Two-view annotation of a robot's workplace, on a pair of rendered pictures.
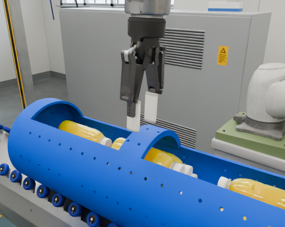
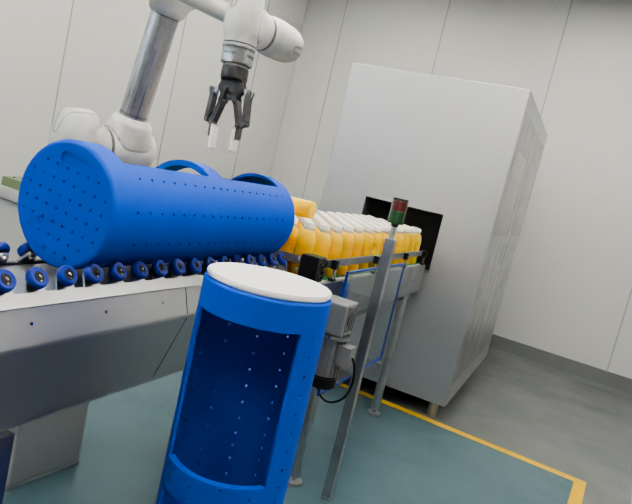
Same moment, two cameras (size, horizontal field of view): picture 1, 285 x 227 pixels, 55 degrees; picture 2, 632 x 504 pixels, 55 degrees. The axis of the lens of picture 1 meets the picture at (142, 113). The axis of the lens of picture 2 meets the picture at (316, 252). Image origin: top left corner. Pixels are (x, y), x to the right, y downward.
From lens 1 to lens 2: 1.86 m
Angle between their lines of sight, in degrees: 97
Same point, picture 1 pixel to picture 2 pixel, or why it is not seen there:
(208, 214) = (262, 199)
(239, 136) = not seen: hidden behind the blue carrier
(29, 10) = not seen: outside the picture
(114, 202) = (226, 217)
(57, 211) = (141, 286)
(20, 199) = (82, 310)
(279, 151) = not seen: hidden behind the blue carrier
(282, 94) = (107, 141)
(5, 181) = (47, 297)
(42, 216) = (123, 309)
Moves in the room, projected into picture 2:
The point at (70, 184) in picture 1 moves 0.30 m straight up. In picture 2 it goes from (193, 221) to (218, 102)
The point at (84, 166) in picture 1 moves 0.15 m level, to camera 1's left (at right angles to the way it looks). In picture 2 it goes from (202, 196) to (201, 201)
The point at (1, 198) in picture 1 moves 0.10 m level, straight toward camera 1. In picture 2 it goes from (43, 336) to (93, 335)
